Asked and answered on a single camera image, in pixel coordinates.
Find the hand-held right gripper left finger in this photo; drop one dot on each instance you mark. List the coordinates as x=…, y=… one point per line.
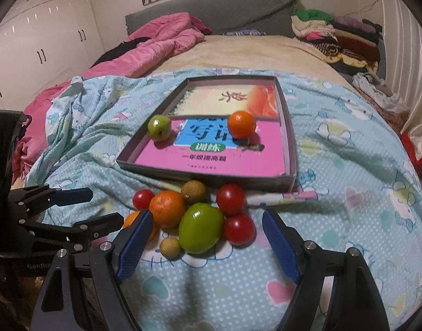
x=135, y=244

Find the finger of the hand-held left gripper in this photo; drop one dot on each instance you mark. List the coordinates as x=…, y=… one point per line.
x=73, y=196
x=93, y=226

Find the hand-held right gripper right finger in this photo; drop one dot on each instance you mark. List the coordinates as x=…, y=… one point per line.
x=280, y=244

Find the small orange tangerine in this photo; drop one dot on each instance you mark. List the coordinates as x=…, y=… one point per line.
x=131, y=220

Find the brown longan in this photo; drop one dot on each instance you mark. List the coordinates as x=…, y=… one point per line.
x=193, y=192
x=170, y=247

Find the red cherry tomato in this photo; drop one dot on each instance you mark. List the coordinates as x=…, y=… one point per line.
x=231, y=199
x=143, y=199
x=239, y=229

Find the large green apple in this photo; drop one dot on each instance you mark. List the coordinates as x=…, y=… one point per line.
x=200, y=227

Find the grey cardboard box tray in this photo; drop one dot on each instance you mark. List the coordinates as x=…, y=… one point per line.
x=211, y=180

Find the blue cartoon print quilt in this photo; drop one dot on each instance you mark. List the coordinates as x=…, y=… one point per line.
x=335, y=179

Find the pink book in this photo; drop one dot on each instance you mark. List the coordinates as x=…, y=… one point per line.
x=231, y=158

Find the small green apple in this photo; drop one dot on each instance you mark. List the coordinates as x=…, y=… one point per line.
x=159, y=128

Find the white wardrobe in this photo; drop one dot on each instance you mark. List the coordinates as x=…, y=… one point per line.
x=42, y=24

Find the black garment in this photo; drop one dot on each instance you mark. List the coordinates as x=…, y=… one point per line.
x=111, y=53

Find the cream and orange book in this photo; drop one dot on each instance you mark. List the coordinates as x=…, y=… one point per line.
x=204, y=100

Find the red bag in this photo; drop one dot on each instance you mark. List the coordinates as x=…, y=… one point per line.
x=416, y=146

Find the pink patterned bag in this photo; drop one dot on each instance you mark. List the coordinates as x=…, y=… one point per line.
x=392, y=117

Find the pink quilt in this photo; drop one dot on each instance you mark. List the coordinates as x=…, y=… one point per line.
x=162, y=38

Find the beige blanket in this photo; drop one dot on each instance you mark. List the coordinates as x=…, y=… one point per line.
x=249, y=55

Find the blue patterned cloth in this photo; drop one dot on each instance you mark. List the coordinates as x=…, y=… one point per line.
x=245, y=32

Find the pile of folded clothes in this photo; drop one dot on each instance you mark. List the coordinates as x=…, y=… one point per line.
x=352, y=41

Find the cream curtain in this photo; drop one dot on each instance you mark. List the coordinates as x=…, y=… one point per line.
x=411, y=58

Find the grey padded headboard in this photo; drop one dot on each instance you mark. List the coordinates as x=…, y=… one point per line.
x=231, y=13

